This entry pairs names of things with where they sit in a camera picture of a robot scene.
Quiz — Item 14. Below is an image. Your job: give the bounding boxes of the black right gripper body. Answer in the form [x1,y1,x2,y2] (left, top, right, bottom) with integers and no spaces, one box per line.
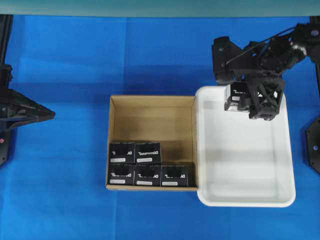
[239,39,295,76]

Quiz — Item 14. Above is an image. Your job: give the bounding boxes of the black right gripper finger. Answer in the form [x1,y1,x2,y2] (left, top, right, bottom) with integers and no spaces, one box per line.
[237,96,251,112]
[246,75,285,121]

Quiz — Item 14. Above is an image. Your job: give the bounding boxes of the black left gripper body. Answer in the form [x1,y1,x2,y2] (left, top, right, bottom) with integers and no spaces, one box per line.
[0,87,56,132]

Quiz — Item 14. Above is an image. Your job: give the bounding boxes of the black Dynamixel box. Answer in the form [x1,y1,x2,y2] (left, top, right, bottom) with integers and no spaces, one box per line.
[107,163,136,186]
[134,165,162,187]
[134,142,162,165]
[161,165,189,188]
[109,142,135,164]
[224,82,250,112]

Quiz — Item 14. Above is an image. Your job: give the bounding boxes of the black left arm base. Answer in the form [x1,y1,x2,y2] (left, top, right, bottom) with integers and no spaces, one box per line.
[0,129,17,167]

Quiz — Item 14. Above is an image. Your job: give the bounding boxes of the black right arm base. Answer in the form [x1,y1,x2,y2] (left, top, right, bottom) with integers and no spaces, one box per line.
[300,115,320,175]

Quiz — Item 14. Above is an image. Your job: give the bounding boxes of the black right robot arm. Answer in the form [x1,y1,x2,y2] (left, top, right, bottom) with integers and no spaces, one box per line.
[212,22,320,121]

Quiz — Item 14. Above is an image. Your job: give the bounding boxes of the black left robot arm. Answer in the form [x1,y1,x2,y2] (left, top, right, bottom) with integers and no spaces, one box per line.
[4,16,244,131]

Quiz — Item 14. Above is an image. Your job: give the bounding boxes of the brown cardboard box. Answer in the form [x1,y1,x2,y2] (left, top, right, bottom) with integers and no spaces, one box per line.
[105,95,199,192]

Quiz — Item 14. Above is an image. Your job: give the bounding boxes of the white plastic tray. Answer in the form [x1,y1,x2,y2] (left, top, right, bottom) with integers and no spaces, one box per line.
[195,86,296,208]

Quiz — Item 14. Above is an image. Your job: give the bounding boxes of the blue table cloth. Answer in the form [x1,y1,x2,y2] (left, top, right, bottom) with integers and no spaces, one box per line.
[0,15,320,240]

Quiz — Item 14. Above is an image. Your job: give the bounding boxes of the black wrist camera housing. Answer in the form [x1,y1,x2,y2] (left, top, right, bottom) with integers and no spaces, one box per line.
[211,36,246,86]

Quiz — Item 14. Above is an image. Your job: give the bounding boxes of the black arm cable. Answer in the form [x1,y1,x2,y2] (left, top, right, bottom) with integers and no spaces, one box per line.
[222,24,298,68]

